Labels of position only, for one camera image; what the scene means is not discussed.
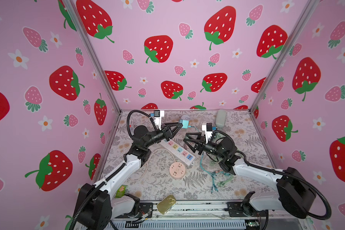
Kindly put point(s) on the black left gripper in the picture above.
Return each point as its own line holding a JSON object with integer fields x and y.
{"x": 164, "y": 133}

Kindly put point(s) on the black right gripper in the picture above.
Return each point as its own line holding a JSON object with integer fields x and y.
{"x": 200, "y": 147}

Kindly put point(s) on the teal charger plug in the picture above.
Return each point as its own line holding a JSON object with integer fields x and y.
{"x": 185, "y": 123}

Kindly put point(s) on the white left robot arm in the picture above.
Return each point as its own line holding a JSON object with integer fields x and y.
{"x": 96, "y": 204}

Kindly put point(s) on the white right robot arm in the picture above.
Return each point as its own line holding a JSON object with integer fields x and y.
{"x": 292, "y": 192}

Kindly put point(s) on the yellow labelled food can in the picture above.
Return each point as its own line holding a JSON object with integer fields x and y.
{"x": 185, "y": 117}

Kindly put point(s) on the white multicolour power strip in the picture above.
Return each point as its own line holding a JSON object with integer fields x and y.
{"x": 178, "y": 151}

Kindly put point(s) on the round pink power socket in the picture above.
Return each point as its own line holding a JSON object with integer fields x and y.
{"x": 177, "y": 170}

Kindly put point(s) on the pale green glasses case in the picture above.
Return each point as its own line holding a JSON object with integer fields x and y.
{"x": 221, "y": 118}

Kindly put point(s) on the gold sardine tin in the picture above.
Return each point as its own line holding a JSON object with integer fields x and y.
{"x": 166, "y": 204}

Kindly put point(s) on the green snack packet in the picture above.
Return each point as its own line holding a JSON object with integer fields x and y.
{"x": 121, "y": 191}

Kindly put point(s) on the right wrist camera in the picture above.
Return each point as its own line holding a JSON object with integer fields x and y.
{"x": 208, "y": 129}

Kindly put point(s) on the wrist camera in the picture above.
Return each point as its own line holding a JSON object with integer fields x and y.
{"x": 208, "y": 129}
{"x": 157, "y": 114}

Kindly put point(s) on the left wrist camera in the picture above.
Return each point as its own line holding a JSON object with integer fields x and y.
{"x": 157, "y": 114}

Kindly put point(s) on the silver aluminium corner post left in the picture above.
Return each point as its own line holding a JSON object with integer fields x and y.
{"x": 85, "y": 38}

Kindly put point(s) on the silver aluminium corner post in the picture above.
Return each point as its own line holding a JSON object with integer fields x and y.
{"x": 85, "y": 38}
{"x": 292, "y": 38}

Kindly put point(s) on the silver aluminium corner post right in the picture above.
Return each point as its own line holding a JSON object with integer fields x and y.
{"x": 292, "y": 38}

